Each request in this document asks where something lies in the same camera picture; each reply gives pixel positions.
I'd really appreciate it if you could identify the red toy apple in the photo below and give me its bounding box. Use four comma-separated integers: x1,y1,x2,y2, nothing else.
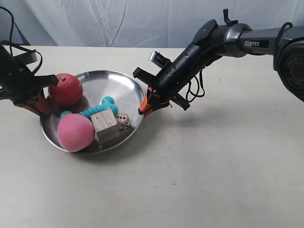
48,73,83,106

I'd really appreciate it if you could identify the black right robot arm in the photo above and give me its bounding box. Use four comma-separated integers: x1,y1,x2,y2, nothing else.
133,9,304,115

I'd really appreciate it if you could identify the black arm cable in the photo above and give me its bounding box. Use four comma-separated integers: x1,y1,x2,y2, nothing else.
0,6,44,76
185,22,294,103

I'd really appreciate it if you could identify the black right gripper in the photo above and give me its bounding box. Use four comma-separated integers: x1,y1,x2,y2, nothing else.
133,43,207,117

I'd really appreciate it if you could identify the round steel plate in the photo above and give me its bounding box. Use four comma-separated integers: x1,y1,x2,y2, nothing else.
40,70,145,154

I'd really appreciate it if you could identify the white backdrop cloth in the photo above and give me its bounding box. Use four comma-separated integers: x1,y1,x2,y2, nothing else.
0,0,304,48

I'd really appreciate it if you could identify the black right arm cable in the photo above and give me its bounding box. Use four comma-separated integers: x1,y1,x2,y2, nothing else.
185,22,294,103

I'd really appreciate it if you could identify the wooden die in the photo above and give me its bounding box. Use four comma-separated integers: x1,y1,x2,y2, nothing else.
116,113,131,130

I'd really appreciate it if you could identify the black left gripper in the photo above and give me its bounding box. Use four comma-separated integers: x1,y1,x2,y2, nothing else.
0,45,59,116

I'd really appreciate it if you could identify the wooden cube block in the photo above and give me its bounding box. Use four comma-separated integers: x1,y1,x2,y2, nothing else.
91,109,120,144

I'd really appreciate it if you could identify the pink foam ball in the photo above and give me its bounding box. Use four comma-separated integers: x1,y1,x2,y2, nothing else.
57,114,95,152

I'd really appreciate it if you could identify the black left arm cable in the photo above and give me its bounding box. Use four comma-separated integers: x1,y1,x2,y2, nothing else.
0,6,44,76

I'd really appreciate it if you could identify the teal rubber bone toy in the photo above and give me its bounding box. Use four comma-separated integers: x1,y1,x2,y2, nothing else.
59,96,119,119

